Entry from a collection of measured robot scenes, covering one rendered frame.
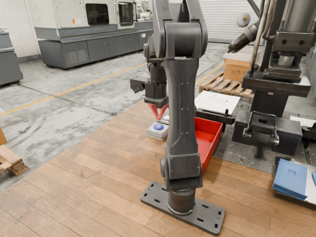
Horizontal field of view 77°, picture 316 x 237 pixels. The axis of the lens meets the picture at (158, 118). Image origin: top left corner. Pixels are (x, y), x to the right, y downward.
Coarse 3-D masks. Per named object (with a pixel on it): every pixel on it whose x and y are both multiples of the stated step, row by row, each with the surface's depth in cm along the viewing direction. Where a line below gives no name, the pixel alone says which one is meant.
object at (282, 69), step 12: (276, 60) 67; (288, 60) 58; (252, 72) 67; (264, 72) 62; (276, 72) 57; (288, 72) 56; (300, 72) 54; (252, 84) 62; (264, 84) 61; (276, 84) 59; (288, 84) 58; (300, 84) 57; (300, 96) 58
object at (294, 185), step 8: (280, 160) 61; (280, 168) 58; (288, 168) 58; (296, 168) 58; (304, 168) 58; (280, 176) 55; (288, 176) 55; (296, 176) 55; (304, 176) 55; (280, 184) 49; (288, 184) 52; (296, 184) 52; (304, 184) 52; (288, 192) 49; (296, 192) 47; (304, 192) 50
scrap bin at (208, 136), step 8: (200, 120) 77; (208, 120) 75; (200, 128) 78; (208, 128) 77; (216, 128) 75; (200, 136) 76; (208, 136) 76; (216, 136) 66; (200, 144) 71; (208, 144) 71; (216, 144) 70; (200, 152) 67; (208, 152) 58; (208, 160) 61
